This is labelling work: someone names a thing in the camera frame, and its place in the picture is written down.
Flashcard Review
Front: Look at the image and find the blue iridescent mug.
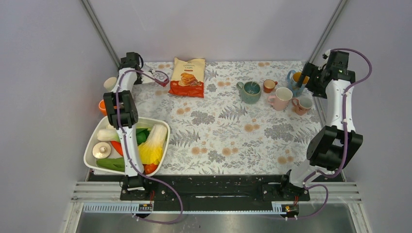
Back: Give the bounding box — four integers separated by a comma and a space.
287, 70, 309, 98

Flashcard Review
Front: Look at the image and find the small pink brown mug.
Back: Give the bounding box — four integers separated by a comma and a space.
291, 97, 313, 116

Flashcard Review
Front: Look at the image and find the pink faceted mug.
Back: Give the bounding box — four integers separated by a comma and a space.
268, 87, 293, 111

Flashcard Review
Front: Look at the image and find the small orange red mug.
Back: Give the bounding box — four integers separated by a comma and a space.
263, 79, 278, 93

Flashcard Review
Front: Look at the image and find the green round mug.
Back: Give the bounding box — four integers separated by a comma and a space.
236, 81, 261, 104

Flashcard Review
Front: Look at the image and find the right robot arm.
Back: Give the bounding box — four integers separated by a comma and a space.
278, 48, 372, 200

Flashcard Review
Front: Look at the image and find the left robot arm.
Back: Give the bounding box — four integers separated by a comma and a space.
103, 52, 148, 179

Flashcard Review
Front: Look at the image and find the cream floral mug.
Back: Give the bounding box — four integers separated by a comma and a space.
103, 77, 118, 92

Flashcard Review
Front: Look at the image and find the red white toothpaste box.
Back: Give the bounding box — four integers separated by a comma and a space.
141, 66, 170, 87

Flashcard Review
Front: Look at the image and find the white plastic basin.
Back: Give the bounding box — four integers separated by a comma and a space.
84, 116, 171, 176

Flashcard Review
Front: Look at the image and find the orange white cup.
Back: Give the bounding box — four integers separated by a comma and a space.
98, 100, 107, 116

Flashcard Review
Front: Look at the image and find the cassava chips bag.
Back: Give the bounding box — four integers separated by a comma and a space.
169, 57, 206, 98

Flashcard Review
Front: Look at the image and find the toy green pepper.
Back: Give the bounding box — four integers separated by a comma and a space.
136, 128, 150, 145

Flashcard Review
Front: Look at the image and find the toy green leek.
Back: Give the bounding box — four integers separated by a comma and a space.
97, 129, 120, 142

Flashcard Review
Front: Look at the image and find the floral tablecloth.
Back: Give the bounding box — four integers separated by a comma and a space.
132, 61, 322, 175

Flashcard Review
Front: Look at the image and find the toy napa cabbage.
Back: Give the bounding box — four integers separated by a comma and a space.
138, 124, 168, 165

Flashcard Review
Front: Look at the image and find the toy mushroom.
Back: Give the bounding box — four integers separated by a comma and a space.
92, 142, 111, 159

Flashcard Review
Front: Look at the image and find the toy green cucumber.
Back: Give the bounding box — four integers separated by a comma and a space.
96, 157, 125, 172

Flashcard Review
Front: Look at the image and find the toy red tomato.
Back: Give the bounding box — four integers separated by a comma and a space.
143, 164, 158, 175

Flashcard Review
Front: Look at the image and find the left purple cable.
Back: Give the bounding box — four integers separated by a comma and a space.
114, 68, 185, 225

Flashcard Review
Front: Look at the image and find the purple cable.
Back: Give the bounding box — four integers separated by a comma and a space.
114, 68, 185, 225
280, 47, 373, 221

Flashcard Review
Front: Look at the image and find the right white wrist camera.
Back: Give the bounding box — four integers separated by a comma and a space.
322, 49, 331, 66

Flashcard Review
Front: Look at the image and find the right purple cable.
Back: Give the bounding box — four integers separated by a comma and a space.
280, 47, 373, 221

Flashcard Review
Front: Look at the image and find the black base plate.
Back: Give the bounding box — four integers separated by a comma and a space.
120, 175, 310, 212

